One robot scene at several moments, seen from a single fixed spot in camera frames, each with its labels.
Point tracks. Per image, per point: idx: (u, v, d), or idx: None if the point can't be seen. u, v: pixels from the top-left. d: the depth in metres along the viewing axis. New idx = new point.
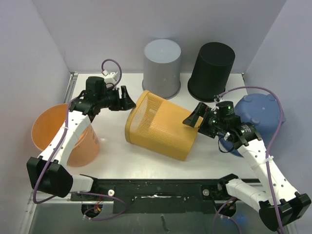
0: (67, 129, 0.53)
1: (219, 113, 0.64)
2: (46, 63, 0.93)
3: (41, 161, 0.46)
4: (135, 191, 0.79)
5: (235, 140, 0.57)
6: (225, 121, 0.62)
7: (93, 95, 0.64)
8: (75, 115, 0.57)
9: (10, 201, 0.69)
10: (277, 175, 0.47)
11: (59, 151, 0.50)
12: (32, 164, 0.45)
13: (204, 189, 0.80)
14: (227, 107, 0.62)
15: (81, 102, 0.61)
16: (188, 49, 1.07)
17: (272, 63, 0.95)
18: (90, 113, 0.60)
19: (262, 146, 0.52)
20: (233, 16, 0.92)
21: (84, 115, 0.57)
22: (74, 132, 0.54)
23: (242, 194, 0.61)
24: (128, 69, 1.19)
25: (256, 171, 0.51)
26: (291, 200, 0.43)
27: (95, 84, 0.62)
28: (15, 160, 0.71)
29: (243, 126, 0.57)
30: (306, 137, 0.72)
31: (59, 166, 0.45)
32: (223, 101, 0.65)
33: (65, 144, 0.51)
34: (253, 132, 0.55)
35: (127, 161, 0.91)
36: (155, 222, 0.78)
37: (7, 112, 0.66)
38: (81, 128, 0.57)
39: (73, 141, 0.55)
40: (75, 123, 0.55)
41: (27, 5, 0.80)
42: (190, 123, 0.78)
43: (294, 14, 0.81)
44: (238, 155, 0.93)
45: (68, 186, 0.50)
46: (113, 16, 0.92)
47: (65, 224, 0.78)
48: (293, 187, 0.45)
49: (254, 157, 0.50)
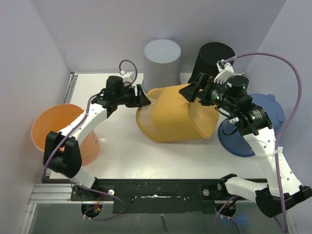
0: (87, 116, 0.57)
1: (230, 91, 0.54)
2: (46, 63, 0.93)
3: (60, 135, 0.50)
4: (135, 191, 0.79)
5: (243, 126, 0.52)
6: (235, 104, 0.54)
7: (112, 93, 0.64)
8: (95, 107, 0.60)
9: (10, 201, 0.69)
10: (285, 168, 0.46)
11: (77, 130, 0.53)
12: (52, 137, 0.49)
13: (204, 189, 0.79)
14: (243, 87, 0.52)
15: (102, 98, 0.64)
16: (188, 49, 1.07)
17: (272, 64, 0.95)
18: (109, 110, 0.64)
19: (272, 136, 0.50)
20: (233, 16, 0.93)
21: (104, 107, 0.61)
22: (93, 120, 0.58)
23: (242, 189, 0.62)
24: (128, 69, 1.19)
25: (263, 161, 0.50)
26: (294, 194, 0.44)
27: (114, 83, 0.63)
28: (14, 160, 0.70)
29: (253, 112, 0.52)
30: (307, 136, 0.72)
31: (75, 142, 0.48)
32: (237, 76, 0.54)
33: (83, 126, 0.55)
34: (264, 119, 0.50)
35: (127, 161, 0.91)
36: (155, 222, 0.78)
37: (7, 112, 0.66)
38: (98, 118, 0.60)
39: (89, 126, 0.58)
40: (95, 112, 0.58)
41: (27, 5, 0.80)
42: (189, 98, 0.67)
43: (294, 15, 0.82)
44: (238, 155, 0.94)
45: (76, 169, 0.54)
46: (114, 16, 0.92)
47: (65, 224, 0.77)
48: (298, 180, 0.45)
49: (263, 147, 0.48)
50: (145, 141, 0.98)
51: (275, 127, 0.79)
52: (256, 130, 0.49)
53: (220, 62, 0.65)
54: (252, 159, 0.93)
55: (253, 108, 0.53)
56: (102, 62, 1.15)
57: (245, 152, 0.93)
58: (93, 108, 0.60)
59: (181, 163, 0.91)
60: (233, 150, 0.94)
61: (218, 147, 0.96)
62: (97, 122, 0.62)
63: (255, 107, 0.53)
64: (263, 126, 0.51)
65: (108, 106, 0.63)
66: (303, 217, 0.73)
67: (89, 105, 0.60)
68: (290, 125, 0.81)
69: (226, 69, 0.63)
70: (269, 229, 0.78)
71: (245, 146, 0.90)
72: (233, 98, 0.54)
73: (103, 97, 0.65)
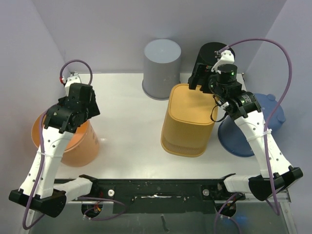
0: (45, 156, 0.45)
1: (220, 78, 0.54)
2: (46, 63, 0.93)
3: (23, 196, 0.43)
4: (135, 192, 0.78)
5: (233, 110, 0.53)
6: (225, 89, 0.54)
7: (77, 103, 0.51)
8: (51, 134, 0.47)
9: (9, 202, 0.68)
10: (274, 149, 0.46)
11: (39, 183, 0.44)
12: (14, 198, 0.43)
13: (204, 189, 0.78)
14: (231, 73, 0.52)
15: (56, 112, 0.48)
16: (188, 49, 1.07)
17: (272, 64, 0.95)
18: (70, 124, 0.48)
19: (262, 118, 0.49)
20: (232, 16, 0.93)
21: (61, 133, 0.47)
22: (54, 156, 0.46)
23: (239, 184, 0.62)
24: (128, 69, 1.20)
25: (252, 145, 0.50)
26: (283, 174, 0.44)
27: (80, 89, 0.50)
28: (14, 160, 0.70)
29: (243, 96, 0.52)
30: (307, 136, 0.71)
31: (41, 203, 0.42)
32: (226, 64, 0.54)
33: (45, 173, 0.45)
34: (253, 103, 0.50)
35: (127, 160, 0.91)
36: (155, 222, 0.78)
37: (7, 113, 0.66)
38: (62, 146, 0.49)
39: (55, 164, 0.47)
40: (53, 146, 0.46)
41: (27, 5, 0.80)
42: (190, 84, 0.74)
43: (294, 16, 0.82)
44: (238, 154, 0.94)
45: (62, 204, 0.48)
46: (113, 16, 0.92)
47: (65, 224, 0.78)
48: (287, 161, 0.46)
49: (252, 129, 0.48)
50: (145, 141, 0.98)
51: (275, 127, 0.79)
52: (245, 113, 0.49)
53: (218, 53, 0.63)
54: (251, 159, 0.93)
55: (243, 94, 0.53)
56: (102, 63, 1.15)
57: (245, 153, 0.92)
58: (49, 137, 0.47)
59: (181, 163, 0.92)
60: (232, 149, 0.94)
61: (217, 147, 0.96)
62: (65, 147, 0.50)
63: (244, 93, 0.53)
64: (252, 110, 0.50)
65: (69, 117, 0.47)
66: (303, 217, 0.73)
67: (42, 135, 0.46)
68: (290, 125, 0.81)
69: (222, 59, 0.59)
70: (268, 229, 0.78)
71: (245, 146, 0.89)
72: (223, 85, 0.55)
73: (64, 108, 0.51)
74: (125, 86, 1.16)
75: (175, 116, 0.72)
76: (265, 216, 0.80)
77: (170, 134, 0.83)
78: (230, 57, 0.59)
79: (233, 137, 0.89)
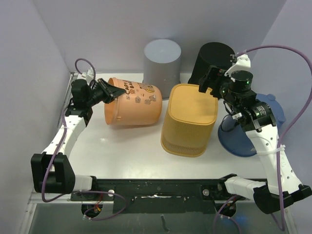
0: (67, 128, 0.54)
1: (234, 86, 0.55)
2: (46, 62, 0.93)
3: (45, 156, 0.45)
4: (135, 192, 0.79)
5: (245, 122, 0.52)
6: (239, 98, 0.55)
7: (83, 101, 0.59)
8: (71, 118, 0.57)
9: (10, 201, 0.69)
10: (285, 167, 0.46)
11: (62, 146, 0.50)
12: (36, 161, 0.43)
13: (204, 189, 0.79)
14: (246, 82, 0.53)
15: (74, 108, 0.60)
16: (188, 49, 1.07)
17: (273, 64, 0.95)
18: (85, 118, 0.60)
19: (275, 134, 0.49)
20: (232, 16, 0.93)
21: (80, 117, 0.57)
22: (74, 131, 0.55)
23: (240, 187, 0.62)
24: (129, 69, 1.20)
25: (263, 159, 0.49)
26: (292, 193, 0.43)
27: (81, 90, 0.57)
28: (15, 159, 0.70)
29: (257, 108, 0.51)
30: (308, 137, 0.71)
31: (64, 158, 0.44)
32: (241, 72, 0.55)
33: (67, 139, 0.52)
34: (268, 116, 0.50)
35: (127, 160, 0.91)
36: (155, 223, 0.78)
37: (7, 112, 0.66)
38: (79, 128, 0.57)
39: (72, 139, 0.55)
40: (74, 124, 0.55)
41: (27, 5, 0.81)
42: (200, 87, 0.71)
43: (293, 15, 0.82)
44: (238, 154, 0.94)
45: (72, 184, 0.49)
46: (113, 16, 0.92)
47: (65, 224, 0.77)
48: (298, 179, 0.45)
49: (265, 145, 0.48)
50: (145, 141, 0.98)
51: None
52: (259, 127, 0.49)
53: (233, 56, 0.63)
54: (252, 159, 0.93)
55: (257, 104, 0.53)
56: (102, 63, 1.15)
57: (246, 153, 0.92)
58: (70, 120, 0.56)
59: (181, 162, 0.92)
60: (233, 150, 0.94)
61: (218, 147, 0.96)
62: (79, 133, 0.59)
63: (259, 104, 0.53)
64: (266, 124, 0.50)
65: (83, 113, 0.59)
66: (303, 217, 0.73)
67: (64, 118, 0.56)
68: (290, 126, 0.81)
69: (237, 64, 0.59)
70: (268, 229, 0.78)
71: (244, 146, 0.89)
72: (236, 93, 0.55)
73: (74, 107, 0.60)
74: None
75: (175, 116, 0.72)
76: (265, 217, 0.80)
77: (170, 134, 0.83)
78: (247, 62, 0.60)
79: (235, 137, 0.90)
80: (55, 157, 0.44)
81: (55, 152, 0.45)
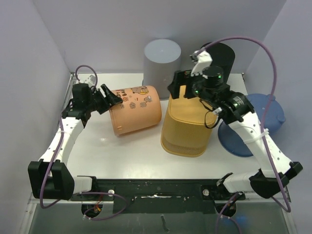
0: (64, 133, 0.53)
1: (207, 83, 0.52)
2: (46, 62, 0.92)
3: (42, 163, 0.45)
4: (135, 192, 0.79)
5: (226, 115, 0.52)
6: (215, 94, 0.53)
7: (82, 102, 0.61)
8: (69, 121, 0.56)
9: (10, 201, 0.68)
10: (274, 148, 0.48)
11: (59, 152, 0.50)
12: (34, 168, 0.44)
13: (204, 189, 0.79)
14: (218, 77, 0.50)
15: (72, 109, 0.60)
16: (188, 49, 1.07)
17: (272, 64, 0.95)
18: (83, 119, 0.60)
19: (256, 120, 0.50)
20: (232, 16, 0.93)
21: (77, 120, 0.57)
22: (71, 135, 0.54)
23: (237, 184, 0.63)
24: (129, 69, 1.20)
25: (251, 146, 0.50)
26: (286, 172, 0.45)
27: (81, 91, 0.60)
28: (15, 159, 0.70)
29: (234, 99, 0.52)
30: (307, 136, 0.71)
31: (61, 165, 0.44)
32: (209, 68, 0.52)
33: (64, 145, 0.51)
34: (245, 105, 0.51)
35: (127, 160, 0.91)
36: (155, 223, 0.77)
37: (7, 112, 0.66)
38: (76, 131, 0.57)
39: (70, 143, 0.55)
40: (70, 127, 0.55)
41: (27, 5, 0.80)
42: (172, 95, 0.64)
43: (293, 16, 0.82)
44: (238, 155, 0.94)
45: (71, 189, 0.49)
46: (113, 16, 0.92)
47: (65, 224, 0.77)
48: (287, 158, 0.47)
49: (250, 132, 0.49)
50: (145, 140, 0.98)
51: (275, 128, 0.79)
52: (240, 117, 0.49)
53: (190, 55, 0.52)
54: (252, 159, 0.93)
55: (232, 96, 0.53)
56: (102, 63, 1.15)
57: (246, 153, 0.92)
58: (68, 123, 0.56)
59: (181, 162, 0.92)
60: (232, 150, 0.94)
61: (218, 147, 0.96)
62: (75, 137, 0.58)
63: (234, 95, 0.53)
64: (246, 112, 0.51)
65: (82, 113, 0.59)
66: (303, 217, 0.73)
67: (61, 120, 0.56)
68: (290, 125, 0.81)
69: (199, 63, 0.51)
70: (268, 229, 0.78)
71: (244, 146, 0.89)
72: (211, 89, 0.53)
73: (72, 107, 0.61)
74: (125, 86, 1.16)
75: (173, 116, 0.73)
76: (265, 217, 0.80)
77: (170, 135, 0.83)
78: (206, 56, 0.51)
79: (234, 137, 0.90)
80: (52, 165, 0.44)
81: (52, 159, 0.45)
